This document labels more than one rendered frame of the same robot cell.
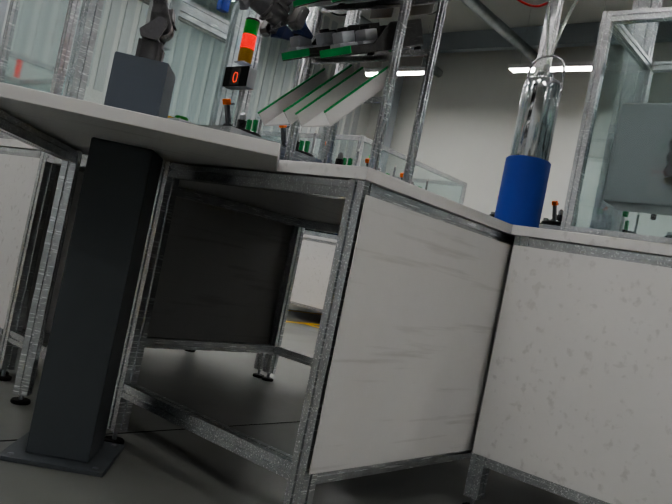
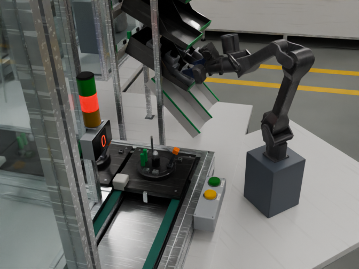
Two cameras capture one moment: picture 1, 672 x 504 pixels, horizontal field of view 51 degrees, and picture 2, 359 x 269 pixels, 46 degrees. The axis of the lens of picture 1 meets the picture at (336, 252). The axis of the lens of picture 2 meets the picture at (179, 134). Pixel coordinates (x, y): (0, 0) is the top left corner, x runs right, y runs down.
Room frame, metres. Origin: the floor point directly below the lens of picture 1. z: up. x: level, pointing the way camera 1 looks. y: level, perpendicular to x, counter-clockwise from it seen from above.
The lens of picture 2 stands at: (2.62, 1.53, 1.90)
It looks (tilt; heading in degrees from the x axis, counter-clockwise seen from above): 33 degrees down; 246
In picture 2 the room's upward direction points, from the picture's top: 2 degrees counter-clockwise
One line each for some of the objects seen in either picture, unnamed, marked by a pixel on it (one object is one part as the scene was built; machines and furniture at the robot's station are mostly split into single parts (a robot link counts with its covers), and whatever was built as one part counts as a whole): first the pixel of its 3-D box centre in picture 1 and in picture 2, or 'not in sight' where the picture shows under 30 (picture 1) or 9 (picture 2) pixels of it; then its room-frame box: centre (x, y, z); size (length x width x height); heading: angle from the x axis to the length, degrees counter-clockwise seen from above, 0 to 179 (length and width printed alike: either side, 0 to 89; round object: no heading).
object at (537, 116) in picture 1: (539, 107); not in sight; (2.44, -0.60, 1.32); 0.14 x 0.14 x 0.38
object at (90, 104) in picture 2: (248, 42); (88, 100); (2.43, 0.45, 1.33); 0.05 x 0.05 x 0.05
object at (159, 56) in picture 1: (150, 53); (275, 147); (1.87, 0.60, 1.09); 0.07 x 0.07 x 0.06; 5
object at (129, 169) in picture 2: not in sight; (156, 171); (2.21, 0.38, 0.96); 0.24 x 0.24 x 0.02; 50
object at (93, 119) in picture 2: (245, 56); (91, 116); (2.43, 0.45, 1.28); 0.05 x 0.05 x 0.05
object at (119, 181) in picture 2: not in sight; (121, 182); (2.35, 0.39, 0.97); 0.05 x 0.05 x 0.04; 50
